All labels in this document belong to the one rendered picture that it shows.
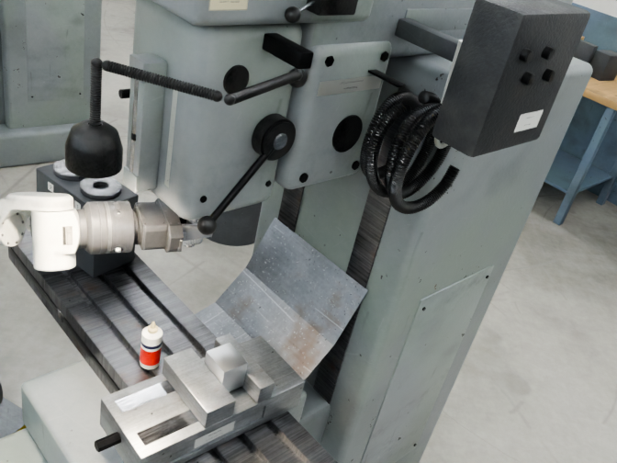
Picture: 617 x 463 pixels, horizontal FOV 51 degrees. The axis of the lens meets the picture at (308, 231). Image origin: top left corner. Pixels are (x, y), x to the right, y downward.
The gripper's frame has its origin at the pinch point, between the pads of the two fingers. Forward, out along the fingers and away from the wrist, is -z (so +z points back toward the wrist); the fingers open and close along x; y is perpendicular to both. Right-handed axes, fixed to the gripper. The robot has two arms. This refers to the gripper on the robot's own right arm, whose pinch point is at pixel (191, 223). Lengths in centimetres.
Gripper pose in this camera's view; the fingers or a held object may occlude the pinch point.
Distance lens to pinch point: 116.8
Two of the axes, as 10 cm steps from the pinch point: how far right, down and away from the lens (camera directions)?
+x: -3.9, -5.5, 7.3
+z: -9.0, 0.5, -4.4
